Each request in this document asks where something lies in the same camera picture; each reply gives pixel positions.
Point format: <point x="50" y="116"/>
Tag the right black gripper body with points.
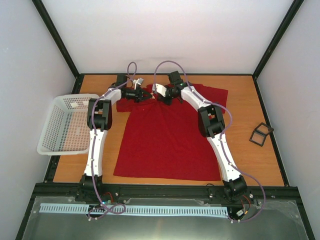
<point x="172" y="94"/>

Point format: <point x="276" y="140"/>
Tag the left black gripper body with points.
<point x="135" y="96"/>

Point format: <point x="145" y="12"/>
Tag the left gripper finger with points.
<point x="145" y="98"/>
<point x="145" y="93"/>

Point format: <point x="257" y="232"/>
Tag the red t-shirt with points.
<point x="164" y="141"/>

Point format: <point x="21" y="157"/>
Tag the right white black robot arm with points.
<point x="211" y="126"/>

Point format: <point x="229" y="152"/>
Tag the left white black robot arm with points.
<point x="99" y="121"/>

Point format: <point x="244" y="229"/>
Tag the black clear brooch box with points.
<point x="260" y="134"/>

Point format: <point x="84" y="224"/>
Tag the white perforated plastic basket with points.
<point x="65" y="131"/>

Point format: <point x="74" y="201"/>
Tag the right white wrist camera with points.
<point x="162" y="88"/>

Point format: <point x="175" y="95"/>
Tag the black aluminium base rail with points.
<point x="122" y="192"/>

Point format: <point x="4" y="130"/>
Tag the light blue cable duct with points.
<point x="136" y="210"/>

